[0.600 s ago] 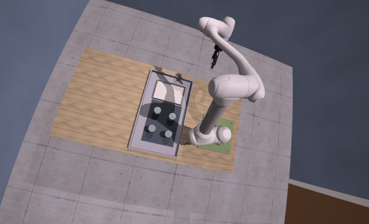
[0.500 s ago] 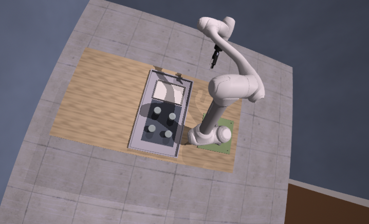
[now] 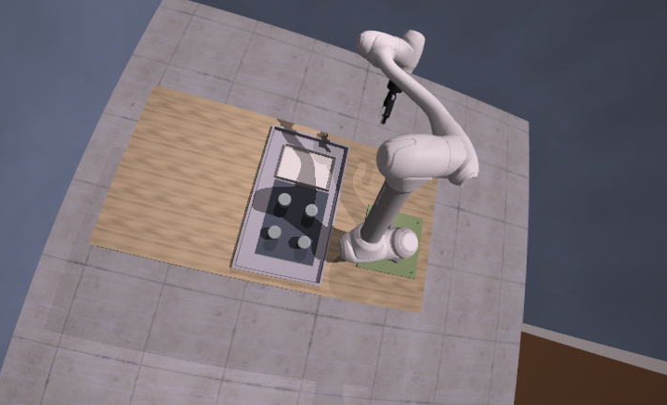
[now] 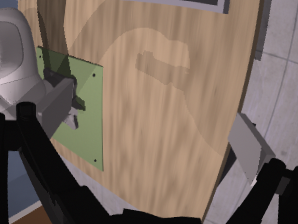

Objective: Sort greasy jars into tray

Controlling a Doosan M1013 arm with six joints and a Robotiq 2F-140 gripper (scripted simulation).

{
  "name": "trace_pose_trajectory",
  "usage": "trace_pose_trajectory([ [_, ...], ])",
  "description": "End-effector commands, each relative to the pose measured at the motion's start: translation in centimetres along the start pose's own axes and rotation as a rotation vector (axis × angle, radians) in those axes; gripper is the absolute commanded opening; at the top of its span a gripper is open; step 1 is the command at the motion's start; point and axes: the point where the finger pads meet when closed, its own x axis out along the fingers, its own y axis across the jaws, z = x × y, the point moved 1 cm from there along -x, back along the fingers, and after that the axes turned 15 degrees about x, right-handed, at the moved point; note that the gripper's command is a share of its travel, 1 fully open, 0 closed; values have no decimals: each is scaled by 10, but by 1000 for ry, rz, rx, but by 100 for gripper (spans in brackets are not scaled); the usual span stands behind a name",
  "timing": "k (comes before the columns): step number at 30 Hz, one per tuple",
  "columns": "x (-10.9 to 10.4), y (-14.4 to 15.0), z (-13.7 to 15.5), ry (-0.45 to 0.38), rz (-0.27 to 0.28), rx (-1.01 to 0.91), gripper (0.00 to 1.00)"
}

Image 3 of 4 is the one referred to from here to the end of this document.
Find pale grey cylinder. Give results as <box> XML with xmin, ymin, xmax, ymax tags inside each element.
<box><xmin>304</xmin><ymin>204</ymin><xmax>318</xmax><ymax>218</ymax></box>
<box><xmin>297</xmin><ymin>236</ymin><xmax>311</xmax><ymax>249</ymax></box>
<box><xmin>279</xmin><ymin>193</ymin><xmax>291</xmax><ymax>208</ymax></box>
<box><xmin>268</xmin><ymin>226</ymin><xmax>281</xmax><ymax>239</ymax></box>

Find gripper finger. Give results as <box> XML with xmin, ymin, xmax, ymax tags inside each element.
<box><xmin>378</xmin><ymin>94</ymin><xmax>397</xmax><ymax>130</ymax></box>
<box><xmin>378</xmin><ymin>90</ymin><xmax>390</xmax><ymax>118</ymax></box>

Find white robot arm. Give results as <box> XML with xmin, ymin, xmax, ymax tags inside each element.
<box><xmin>338</xmin><ymin>30</ymin><xmax>478</xmax><ymax>263</ymax></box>

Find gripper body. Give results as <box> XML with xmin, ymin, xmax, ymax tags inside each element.
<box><xmin>387</xmin><ymin>80</ymin><xmax>402</xmax><ymax>98</ymax></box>

